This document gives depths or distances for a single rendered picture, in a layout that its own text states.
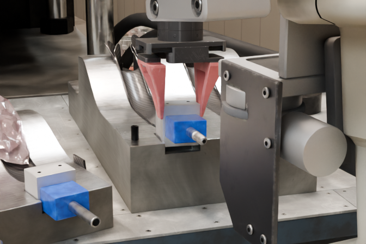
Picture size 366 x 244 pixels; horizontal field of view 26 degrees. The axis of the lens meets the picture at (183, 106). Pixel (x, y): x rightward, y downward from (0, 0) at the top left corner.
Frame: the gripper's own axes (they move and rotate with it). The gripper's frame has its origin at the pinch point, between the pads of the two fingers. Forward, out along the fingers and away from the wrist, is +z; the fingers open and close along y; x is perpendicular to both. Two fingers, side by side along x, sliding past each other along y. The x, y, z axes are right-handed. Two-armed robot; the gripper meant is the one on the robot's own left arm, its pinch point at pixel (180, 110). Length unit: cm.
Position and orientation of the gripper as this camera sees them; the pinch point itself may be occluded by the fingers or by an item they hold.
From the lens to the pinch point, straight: 101.2
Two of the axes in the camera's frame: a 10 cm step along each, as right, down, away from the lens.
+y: -9.6, 0.5, -2.8
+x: 2.9, 1.8, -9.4
